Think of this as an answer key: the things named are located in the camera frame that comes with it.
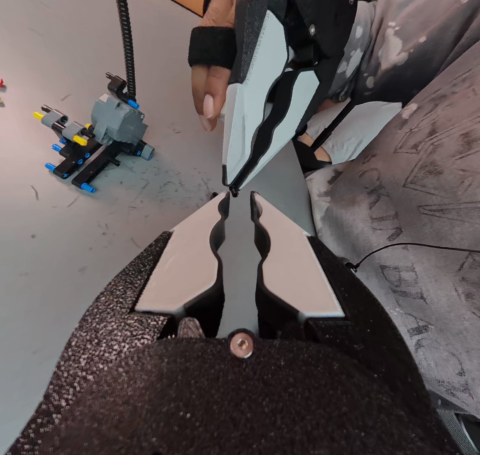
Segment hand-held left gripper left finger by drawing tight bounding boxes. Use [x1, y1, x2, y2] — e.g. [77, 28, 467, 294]
[134, 191, 230, 339]

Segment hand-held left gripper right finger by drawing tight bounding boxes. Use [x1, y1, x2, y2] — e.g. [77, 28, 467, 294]
[250, 191, 346, 339]

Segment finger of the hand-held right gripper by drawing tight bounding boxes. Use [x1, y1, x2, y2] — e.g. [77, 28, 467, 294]
[221, 10, 290, 192]
[234, 67, 320, 192]

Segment person's right hand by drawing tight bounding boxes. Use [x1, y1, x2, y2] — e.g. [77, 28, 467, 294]
[190, 0, 256, 132]

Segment thin black cord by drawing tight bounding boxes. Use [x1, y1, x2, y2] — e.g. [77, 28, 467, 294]
[346, 242, 480, 273]

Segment grey and black toy brick assembly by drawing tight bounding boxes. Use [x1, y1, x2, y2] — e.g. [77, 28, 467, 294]
[33, 0, 155, 194]

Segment grey printed hoodie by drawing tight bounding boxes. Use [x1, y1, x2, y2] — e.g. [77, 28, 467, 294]
[305, 46, 480, 455]

